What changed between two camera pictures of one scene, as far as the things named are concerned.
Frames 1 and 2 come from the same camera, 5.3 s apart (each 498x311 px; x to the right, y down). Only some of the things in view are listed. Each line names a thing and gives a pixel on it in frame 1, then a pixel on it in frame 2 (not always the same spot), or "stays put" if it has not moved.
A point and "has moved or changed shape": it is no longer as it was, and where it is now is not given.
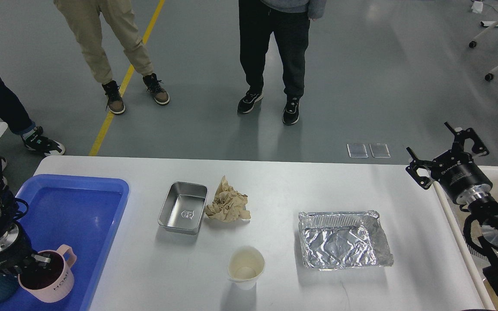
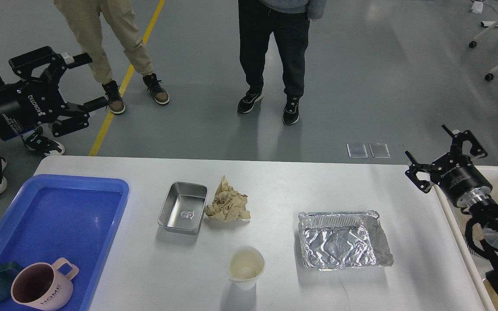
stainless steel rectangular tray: x=182 y=207 stays put
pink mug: x=53 y=282 has moved or changed shape
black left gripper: x=8 y=249 -> x=9 y=108
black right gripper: x=455 y=170 stays put
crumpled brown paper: x=228 y=205 stays put
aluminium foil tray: x=341 y=239 stays put
